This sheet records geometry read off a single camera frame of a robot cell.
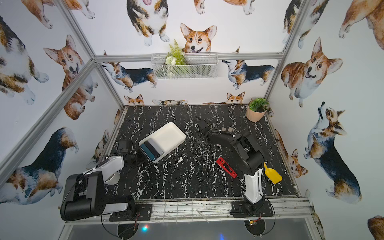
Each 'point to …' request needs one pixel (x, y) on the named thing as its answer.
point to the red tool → (224, 165)
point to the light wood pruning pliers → (230, 129)
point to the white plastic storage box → (167, 137)
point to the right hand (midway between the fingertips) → (199, 137)
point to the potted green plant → (257, 108)
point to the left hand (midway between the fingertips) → (149, 153)
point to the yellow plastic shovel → (272, 174)
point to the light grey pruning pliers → (155, 146)
